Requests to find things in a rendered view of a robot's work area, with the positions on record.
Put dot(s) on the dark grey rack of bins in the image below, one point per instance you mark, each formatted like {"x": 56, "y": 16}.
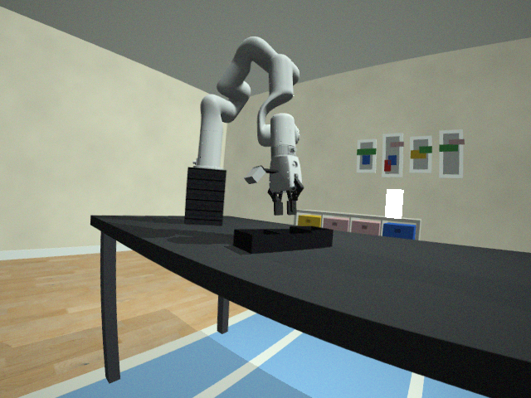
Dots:
{"x": 256, "y": 241}

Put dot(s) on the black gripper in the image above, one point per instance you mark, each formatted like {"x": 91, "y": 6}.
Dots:
{"x": 282, "y": 182}

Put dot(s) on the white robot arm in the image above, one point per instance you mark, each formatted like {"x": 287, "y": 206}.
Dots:
{"x": 281, "y": 135}

